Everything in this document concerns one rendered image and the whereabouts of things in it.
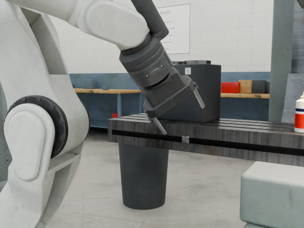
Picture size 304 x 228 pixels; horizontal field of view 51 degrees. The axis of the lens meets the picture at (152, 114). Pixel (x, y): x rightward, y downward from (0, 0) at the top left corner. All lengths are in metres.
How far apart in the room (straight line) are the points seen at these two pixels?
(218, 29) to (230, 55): 0.48
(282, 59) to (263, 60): 3.93
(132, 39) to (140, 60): 0.05
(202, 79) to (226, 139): 0.21
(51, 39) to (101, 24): 0.27
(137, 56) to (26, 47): 0.25
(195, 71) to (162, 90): 0.38
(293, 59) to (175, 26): 4.62
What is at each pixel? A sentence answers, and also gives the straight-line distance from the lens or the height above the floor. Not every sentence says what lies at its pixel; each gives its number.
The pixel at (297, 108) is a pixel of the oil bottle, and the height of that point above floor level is 1.02.
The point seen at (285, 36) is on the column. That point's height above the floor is 1.26.
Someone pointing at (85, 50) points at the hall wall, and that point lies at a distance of 7.04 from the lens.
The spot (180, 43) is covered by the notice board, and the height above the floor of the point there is 1.71.
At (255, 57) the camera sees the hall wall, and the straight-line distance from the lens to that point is 5.33.
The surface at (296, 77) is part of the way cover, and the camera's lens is 1.35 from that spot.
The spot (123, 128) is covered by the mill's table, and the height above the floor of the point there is 0.93.
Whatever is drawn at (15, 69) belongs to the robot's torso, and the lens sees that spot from 0.74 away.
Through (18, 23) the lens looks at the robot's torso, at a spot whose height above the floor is 1.21.
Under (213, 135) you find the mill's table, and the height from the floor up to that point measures 0.94.
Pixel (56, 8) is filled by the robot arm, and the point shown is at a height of 1.22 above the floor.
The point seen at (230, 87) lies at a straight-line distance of 4.81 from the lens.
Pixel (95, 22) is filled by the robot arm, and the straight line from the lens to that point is 0.55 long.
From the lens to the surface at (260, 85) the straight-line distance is 4.76.
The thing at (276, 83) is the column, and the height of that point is 1.08.
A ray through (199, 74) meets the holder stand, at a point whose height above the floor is 1.11.
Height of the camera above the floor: 1.10
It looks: 6 degrees down
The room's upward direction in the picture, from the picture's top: straight up
